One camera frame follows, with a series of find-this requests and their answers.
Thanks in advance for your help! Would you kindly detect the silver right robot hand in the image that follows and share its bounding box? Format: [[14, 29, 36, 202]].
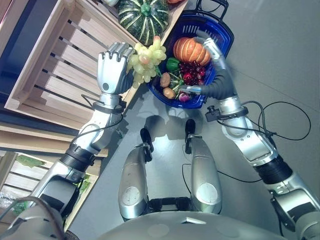
[[179, 30, 238, 101]]

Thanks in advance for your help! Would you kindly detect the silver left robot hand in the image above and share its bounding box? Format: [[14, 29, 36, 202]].
[[96, 42, 136, 96]]

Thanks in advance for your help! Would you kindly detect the green grape bunch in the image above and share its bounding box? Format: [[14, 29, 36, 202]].
[[127, 35, 167, 89]]

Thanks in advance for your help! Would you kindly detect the blue plastic shopping basket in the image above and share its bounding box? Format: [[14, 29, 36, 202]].
[[146, 13, 236, 110]]

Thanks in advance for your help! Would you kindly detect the dark red grape bunch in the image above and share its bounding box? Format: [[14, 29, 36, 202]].
[[178, 60, 207, 86]]

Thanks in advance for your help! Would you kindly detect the orange ribbed pumpkin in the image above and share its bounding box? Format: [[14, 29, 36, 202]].
[[172, 36, 213, 67]]

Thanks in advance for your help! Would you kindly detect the brown potato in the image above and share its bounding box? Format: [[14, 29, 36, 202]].
[[159, 72, 172, 89], [162, 87, 176, 100]]

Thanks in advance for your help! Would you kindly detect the large wooden slatted crate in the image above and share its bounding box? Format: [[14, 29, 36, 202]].
[[4, 0, 189, 129]]

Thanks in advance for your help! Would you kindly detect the green bell pepper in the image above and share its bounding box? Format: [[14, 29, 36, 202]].
[[166, 57, 181, 72]]

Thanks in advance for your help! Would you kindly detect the green striped pumpkin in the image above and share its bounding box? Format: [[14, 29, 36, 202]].
[[117, 0, 171, 46]]

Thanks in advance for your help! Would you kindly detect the wooden shelf board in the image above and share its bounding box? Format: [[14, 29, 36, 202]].
[[0, 123, 109, 158]]

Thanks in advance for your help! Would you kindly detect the silver left robot leg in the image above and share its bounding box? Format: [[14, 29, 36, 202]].
[[117, 126, 154, 222]]

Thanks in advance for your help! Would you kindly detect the green leafy vegetable in crate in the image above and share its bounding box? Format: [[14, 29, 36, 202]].
[[16, 154, 47, 171]]

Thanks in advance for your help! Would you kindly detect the small wooden crate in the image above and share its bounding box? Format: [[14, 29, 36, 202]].
[[0, 151, 102, 232]]

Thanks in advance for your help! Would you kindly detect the silver robot torso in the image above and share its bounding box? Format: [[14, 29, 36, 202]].
[[94, 196, 288, 240]]

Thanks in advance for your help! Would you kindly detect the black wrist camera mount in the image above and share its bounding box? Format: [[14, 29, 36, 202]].
[[204, 105, 222, 123]]

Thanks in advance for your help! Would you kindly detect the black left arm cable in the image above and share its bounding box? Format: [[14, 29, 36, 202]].
[[80, 93, 126, 137]]

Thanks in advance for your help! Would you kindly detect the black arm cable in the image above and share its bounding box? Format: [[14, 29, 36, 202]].
[[216, 100, 312, 146], [80, 93, 126, 137]]

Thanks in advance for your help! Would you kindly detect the black basket handle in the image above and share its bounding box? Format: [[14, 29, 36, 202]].
[[194, 0, 229, 21]]

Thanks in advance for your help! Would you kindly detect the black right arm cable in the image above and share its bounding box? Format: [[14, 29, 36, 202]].
[[216, 100, 312, 146]]

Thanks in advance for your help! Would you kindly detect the thin black leg cable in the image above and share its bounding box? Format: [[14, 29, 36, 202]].
[[181, 163, 263, 198]]

